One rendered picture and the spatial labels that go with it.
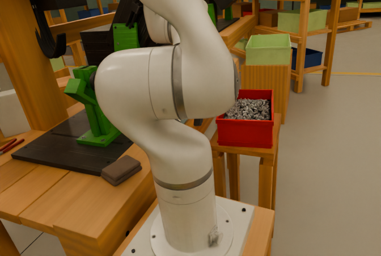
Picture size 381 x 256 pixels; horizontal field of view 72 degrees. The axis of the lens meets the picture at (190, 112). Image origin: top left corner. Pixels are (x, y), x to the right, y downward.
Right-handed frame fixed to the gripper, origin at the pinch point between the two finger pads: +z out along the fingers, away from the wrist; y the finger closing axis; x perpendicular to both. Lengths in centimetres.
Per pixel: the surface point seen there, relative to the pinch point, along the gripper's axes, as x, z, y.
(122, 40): 48, -36, -9
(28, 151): 54, 12, -35
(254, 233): -8.2, 25.2, 17.9
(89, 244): 8.9, 31.0, -16.3
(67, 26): 80, -49, -31
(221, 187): 39, 20, 40
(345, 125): 102, -35, 222
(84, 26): 87, -55, -23
